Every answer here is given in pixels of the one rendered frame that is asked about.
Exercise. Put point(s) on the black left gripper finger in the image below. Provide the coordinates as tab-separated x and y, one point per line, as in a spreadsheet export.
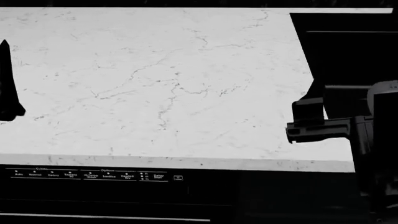
7	88

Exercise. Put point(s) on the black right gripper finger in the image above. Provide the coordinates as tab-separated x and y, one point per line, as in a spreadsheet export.
308	109

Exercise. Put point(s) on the black dishwasher control panel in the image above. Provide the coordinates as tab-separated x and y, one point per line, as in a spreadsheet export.
124	193

